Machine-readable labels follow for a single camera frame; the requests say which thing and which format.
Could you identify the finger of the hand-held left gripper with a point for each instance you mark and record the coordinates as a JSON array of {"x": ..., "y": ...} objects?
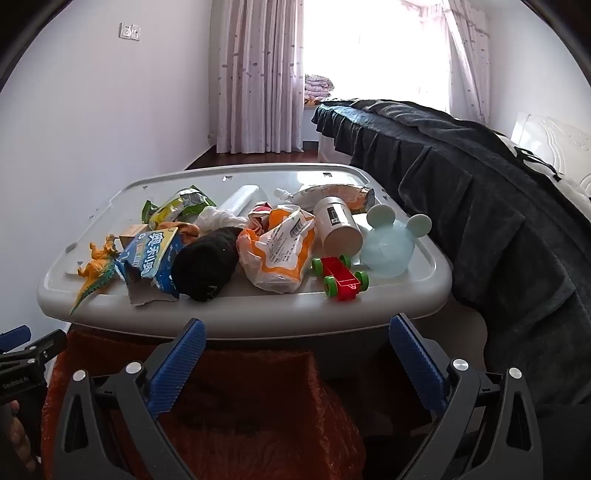
[
  {"x": 14, "y": 336},
  {"x": 46, "y": 347}
]

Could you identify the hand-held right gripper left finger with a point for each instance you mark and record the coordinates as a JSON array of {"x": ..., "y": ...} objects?
[{"x": 178, "y": 364}]

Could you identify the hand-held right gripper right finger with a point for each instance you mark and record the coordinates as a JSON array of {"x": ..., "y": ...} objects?
[{"x": 418, "y": 364}]

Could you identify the green snack wrapper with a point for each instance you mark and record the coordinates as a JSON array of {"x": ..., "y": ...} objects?
[{"x": 178, "y": 205}]

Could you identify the person's left hand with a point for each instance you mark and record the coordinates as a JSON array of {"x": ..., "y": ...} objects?
[{"x": 21, "y": 436}]

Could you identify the orange dinosaur toy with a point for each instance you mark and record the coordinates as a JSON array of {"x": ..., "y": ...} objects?
[{"x": 99, "y": 270}]

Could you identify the black sock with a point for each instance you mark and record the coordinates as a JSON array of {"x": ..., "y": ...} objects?
[{"x": 203, "y": 267}]

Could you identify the torn blue cookie box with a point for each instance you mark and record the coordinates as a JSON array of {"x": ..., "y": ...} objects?
[{"x": 152, "y": 258}]

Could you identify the red toy car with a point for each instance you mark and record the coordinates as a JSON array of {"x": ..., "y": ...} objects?
[{"x": 341, "y": 279}]

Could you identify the light blue eared bowl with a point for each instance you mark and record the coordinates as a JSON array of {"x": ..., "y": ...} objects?
[{"x": 385, "y": 251}]

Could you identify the wooden block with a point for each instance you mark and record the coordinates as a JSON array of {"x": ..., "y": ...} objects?
[{"x": 134, "y": 233}]

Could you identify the orange and white plastic wrapper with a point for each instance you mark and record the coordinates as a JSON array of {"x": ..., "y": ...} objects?
[{"x": 277, "y": 258}]

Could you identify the white knotted cloth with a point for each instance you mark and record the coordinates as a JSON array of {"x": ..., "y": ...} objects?
[{"x": 214, "y": 217}]

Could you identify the white paper cup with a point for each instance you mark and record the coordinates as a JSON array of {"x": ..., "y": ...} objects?
[{"x": 334, "y": 221}]

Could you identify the dark grey blanket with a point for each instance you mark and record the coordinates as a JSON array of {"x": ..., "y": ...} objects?
[{"x": 485, "y": 207}]

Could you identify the red and white pouch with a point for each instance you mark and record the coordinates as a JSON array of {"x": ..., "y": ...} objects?
[{"x": 261, "y": 210}]

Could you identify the orange white spout pouch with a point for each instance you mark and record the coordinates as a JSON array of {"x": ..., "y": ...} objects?
[{"x": 323, "y": 191}]

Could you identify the white headboard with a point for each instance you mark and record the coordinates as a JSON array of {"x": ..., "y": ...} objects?
[{"x": 549, "y": 134}]

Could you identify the orange patterned cloth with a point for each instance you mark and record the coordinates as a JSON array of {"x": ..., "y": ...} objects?
[{"x": 311, "y": 99}]

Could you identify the stack of folded quilts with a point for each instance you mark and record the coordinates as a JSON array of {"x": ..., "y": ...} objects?
[{"x": 318, "y": 85}]

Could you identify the wide patterned pink curtain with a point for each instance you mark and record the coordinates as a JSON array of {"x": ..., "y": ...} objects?
[{"x": 254, "y": 69}]

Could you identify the narrow patterned pink curtain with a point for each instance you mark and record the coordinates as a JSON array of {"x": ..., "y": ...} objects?
[{"x": 475, "y": 60}]

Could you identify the white bed frame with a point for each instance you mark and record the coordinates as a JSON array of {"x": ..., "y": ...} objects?
[{"x": 332, "y": 150}]

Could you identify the white wall switch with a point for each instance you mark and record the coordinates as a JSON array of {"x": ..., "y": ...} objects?
[{"x": 129, "y": 32}]

